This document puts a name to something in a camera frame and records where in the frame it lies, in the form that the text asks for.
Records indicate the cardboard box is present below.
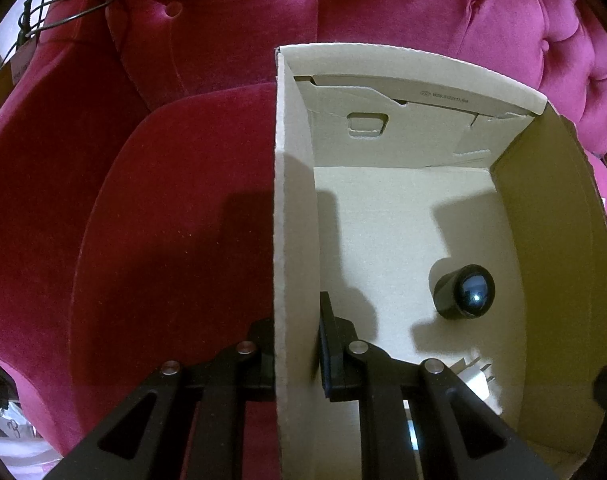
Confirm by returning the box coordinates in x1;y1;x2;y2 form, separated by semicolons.
272;42;607;480

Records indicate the red tufted velvet sofa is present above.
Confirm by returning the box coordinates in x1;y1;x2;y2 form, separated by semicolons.
0;0;607;480

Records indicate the white charger adapter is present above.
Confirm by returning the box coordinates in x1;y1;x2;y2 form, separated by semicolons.
453;356;504;416

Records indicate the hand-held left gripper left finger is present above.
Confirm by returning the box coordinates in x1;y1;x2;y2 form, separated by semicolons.
44;317;277;480

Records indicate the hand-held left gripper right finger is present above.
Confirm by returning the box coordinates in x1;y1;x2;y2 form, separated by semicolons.
319;291;559;480

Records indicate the black dome camera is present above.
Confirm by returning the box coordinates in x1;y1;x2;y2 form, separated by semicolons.
432;259;496;321

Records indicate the brown paper tag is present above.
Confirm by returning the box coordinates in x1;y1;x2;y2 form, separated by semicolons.
0;35;39;106

